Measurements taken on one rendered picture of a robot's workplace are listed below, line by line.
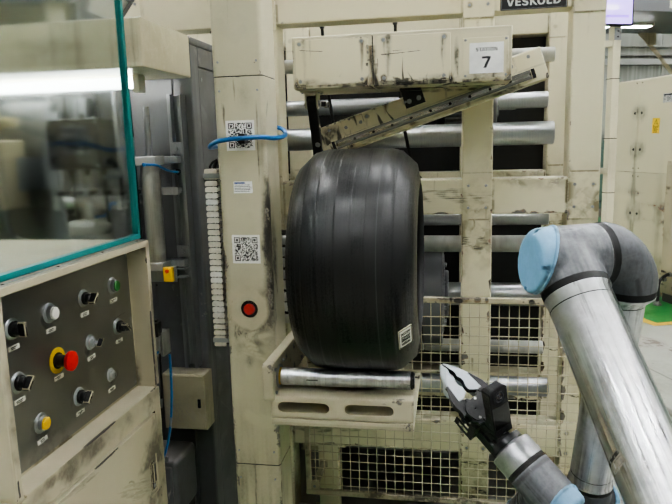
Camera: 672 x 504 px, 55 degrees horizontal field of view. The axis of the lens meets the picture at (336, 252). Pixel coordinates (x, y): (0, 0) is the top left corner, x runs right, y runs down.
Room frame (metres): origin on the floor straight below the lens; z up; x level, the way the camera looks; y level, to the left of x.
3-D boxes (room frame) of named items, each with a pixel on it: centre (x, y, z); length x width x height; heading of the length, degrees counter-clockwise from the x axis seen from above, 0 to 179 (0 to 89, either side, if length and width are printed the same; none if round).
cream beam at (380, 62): (1.96, -0.21, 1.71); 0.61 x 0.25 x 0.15; 80
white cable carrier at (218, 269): (1.70, 0.31, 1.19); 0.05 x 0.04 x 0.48; 170
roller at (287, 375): (1.55, -0.01, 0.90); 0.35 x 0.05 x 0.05; 80
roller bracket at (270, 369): (1.72, 0.14, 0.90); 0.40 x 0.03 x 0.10; 170
